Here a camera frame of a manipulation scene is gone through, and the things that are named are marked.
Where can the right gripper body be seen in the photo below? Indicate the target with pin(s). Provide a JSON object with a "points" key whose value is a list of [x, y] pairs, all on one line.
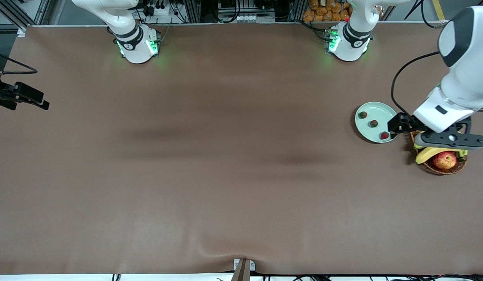
{"points": [[0, 95]]}

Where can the red strawberry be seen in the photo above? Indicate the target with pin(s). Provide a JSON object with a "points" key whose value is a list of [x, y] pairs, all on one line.
{"points": [[362, 115], [373, 123], [384, 135]]}

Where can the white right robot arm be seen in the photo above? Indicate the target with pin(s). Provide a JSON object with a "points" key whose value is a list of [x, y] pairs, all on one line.
{"points": [[136, 47]]}

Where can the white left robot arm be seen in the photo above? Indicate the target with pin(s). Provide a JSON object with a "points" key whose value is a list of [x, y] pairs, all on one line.
{"points": [[467, 78]]}

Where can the pale green round plate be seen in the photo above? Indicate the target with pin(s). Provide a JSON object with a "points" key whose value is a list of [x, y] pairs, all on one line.
{"points": [[376, 111]]}

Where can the red apple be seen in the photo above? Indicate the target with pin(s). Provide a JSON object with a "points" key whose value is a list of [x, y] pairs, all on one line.
{"points": [[444, 160]]}

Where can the brown wicker basket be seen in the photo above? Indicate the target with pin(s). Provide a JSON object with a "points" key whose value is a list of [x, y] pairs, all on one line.
{"points": [[462, 166]]}

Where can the orange packaged snack pile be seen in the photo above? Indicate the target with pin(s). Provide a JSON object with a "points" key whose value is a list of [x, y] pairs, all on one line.
{"points": [[323, 9]]}

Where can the white power strip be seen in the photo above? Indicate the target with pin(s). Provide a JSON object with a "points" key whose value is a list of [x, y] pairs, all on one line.
{"points": [[159, 9]]}

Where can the brown table cover sheet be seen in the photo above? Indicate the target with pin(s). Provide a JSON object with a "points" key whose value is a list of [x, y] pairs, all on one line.
{"points": [[241, 218]]}

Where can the aluminium frame strut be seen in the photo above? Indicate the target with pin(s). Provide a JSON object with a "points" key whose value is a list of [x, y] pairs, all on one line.
{"points": [[42, 11]]}

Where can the aluminium frame post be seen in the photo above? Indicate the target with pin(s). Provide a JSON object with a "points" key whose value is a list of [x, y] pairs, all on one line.
{"points": [[296, 9], [192, 9]]}

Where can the metal table edge bracket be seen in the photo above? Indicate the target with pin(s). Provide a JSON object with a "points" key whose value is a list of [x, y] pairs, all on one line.
{"points": [[243, 269]]}

